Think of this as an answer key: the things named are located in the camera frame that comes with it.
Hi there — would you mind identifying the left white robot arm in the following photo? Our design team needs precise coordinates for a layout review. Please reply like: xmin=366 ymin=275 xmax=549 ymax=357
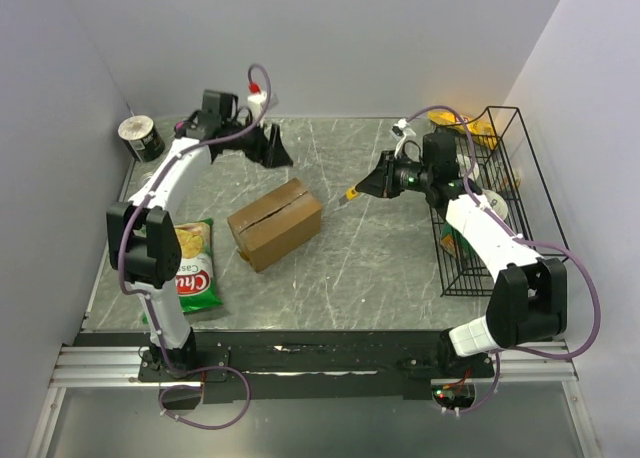
xmin=106 ymin=83 xmax=293 ymax=380

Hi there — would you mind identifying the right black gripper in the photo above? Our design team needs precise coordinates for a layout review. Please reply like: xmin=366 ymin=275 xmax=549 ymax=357
xmin=355 ymin=150 xmax=433 ymax=200

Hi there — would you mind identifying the green Chuba chips bag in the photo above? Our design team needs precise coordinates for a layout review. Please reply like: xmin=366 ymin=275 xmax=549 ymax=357
xmin=175 ymin=218 xmax=222 ymax=314

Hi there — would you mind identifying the green packet in rack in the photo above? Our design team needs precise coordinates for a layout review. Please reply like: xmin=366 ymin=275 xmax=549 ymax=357
xmin=440 ymin=223 xmax=473 ymax=260

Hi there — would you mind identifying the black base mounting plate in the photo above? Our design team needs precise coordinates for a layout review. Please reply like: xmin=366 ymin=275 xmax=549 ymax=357
xmin=138 ymin=330 xmax=495 ymax=403

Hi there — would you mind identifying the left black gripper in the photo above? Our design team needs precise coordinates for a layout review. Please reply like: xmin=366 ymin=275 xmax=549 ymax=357
xmin=222 ymin=111 xmax=293 ymax=168

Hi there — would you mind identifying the aluminium rail frame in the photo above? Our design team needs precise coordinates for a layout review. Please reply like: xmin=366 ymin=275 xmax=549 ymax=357
xmin=49 ymin=346 xmax=578 ymax=388

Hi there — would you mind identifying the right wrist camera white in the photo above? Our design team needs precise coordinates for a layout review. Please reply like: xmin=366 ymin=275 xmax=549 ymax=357
xmin=390 ymin=118 xmax=416 ymax=157

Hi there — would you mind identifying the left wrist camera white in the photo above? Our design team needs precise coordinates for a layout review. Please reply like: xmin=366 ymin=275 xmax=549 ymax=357
xmin=247 ymin=82 xmax=279 ymax=120

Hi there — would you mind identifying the black wire rack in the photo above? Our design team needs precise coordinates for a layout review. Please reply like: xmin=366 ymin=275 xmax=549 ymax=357
xmin=430 ymin=106 xmax=569 ymax=297

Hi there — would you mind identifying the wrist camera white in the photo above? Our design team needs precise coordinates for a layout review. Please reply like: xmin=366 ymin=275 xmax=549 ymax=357
xmin=247 ymin=82 xmax=279 ymax=120
xmin=390 ymin=118 xmax=416 ymax=157

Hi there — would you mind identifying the black cylindrical snack can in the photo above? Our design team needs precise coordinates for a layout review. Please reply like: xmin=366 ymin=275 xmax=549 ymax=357
xmin=117 ymin=115 xmax=165 ymax=163

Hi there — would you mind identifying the yellow chips bag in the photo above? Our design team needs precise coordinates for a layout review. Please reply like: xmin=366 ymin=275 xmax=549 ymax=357
xmin=427 ymin=110 xmax=498 ymax=150

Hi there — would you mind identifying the yellow utility knife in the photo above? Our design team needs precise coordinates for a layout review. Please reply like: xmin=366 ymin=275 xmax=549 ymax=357
xmin=338 ymin=187 xmax=359 ymax=206

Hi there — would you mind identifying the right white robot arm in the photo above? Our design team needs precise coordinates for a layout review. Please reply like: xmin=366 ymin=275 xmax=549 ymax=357
xmin=355 ymin=125 xmax=567 ymax=377

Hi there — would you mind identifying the brown cardboard express box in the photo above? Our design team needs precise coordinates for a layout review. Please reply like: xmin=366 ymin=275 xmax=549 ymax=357
xmin=227 ymin=178 xmax=323 ymax=272

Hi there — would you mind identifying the tin food can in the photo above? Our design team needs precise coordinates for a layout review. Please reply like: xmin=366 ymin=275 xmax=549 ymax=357
xmin=137 ymin=172 xmax=153 ymax=188

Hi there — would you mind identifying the purple yogurt cup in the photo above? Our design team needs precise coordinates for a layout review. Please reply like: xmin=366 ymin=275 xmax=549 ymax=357
xmin=174 ymin=122 xmax=185 ymax=138

